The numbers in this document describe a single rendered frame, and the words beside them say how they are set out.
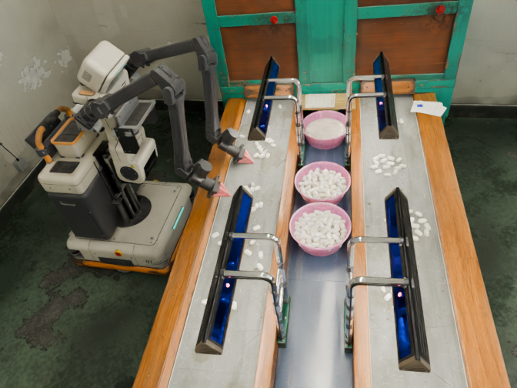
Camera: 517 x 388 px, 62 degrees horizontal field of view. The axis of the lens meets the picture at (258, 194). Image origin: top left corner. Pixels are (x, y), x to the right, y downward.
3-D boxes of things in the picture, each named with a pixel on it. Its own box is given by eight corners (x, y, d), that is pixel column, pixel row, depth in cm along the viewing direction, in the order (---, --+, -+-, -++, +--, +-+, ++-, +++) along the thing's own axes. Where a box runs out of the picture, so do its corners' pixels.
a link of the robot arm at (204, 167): (183, 161, 199) (174, 172, 192) (195, 146, 191) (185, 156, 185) (204, 178, 200) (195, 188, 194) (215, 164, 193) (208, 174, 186)
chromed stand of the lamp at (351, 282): (344, 352, 156) (346, 284, 125) (344, 303, 170) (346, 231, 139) (398, 357, 153) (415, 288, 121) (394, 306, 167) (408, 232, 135)
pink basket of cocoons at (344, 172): (305, 219, 203) (304, 205, 196) (289, 182, 222) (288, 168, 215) (358, 205, 205) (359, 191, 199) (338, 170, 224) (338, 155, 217)
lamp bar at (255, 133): (247, 141, 191) (245, 128, 186) (265, 68, 234) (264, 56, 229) (265, 141, 189) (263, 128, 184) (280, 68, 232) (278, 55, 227)
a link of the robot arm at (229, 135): (214, 131, 225) (205, 137, 218) (225, 116, 217) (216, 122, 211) (230, 148, 225) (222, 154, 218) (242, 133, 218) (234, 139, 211)
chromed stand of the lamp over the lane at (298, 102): (268, 170, 230) (257, 98, 199) (271, 146, 244) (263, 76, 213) (303, 171, 227) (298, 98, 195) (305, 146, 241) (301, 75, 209)
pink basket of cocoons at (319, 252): (288, 261, 188) (286, 247, 181) (293, 215, 206) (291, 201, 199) (351, 263, 183) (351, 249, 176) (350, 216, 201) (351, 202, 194)
